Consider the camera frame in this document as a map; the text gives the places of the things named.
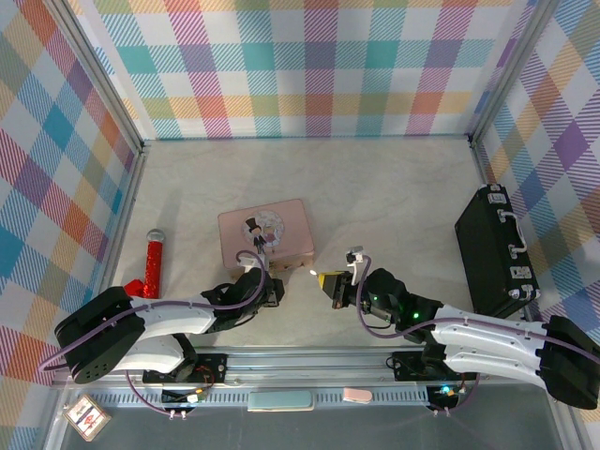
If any pink tin box with cartoon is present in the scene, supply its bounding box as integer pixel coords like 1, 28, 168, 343
217, 197, 315, 274

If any red glitter toy microphone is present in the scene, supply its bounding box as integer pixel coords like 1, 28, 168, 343
125, 228, 166, 299

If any teal rectangular block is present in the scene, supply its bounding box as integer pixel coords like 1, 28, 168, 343
247, 391, 314, 413

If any black suitcase with metal corners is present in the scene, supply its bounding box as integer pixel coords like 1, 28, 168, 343
453, 185, 542, 320

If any playing card box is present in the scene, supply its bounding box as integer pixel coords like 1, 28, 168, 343
64, 394, 113, 442

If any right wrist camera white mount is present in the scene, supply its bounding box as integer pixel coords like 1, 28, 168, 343
345, 244, 372, 285

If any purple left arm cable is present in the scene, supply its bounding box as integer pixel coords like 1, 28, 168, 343
40, 250, 268, 416

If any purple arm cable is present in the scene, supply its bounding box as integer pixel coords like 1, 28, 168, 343
355, 269, 555, 416
40, 250, 268, 416

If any aluminium front rail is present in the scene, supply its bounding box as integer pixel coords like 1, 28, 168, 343
53, 345, 571, 390

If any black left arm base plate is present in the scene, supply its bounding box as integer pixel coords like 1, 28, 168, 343
142, 353, 229, 385

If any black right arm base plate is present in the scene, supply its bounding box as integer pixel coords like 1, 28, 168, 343
392, 350, 479, 382

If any grey slotted cable duct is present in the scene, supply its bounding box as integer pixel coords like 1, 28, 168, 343
93, 390, 470, 407

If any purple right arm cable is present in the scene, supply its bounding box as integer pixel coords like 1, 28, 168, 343
355, 269, 555, 416

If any aluminium corner post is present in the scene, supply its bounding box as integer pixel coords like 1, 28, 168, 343
46, 0, 147, 152
468, 0, 560, 147

